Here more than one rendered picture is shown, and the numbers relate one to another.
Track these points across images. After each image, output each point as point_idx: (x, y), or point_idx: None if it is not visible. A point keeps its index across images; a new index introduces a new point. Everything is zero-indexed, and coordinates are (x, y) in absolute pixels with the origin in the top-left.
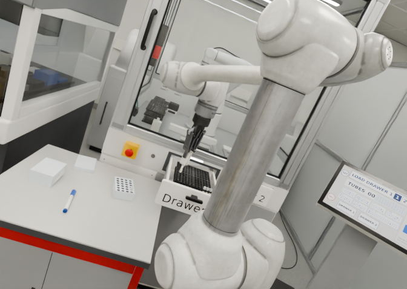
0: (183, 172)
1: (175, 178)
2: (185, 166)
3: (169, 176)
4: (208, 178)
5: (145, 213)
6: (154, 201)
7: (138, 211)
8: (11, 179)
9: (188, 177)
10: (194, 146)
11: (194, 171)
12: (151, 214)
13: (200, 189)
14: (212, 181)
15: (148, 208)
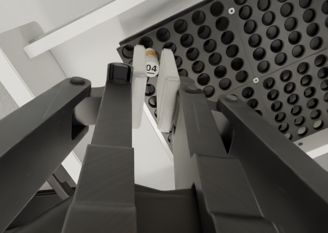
0: (233, 34)
1: (132, 42)
2: (317, 7)
3: (133, 5)
4: (307, 130)
5: (32, 9)
6: None
7: None
8: None
9: (224, 69)
10: (173, 149)
11: (308, 63)
12: (47, 23)
13: (170, 149)
14: (324, 137)
15: (62, 0)
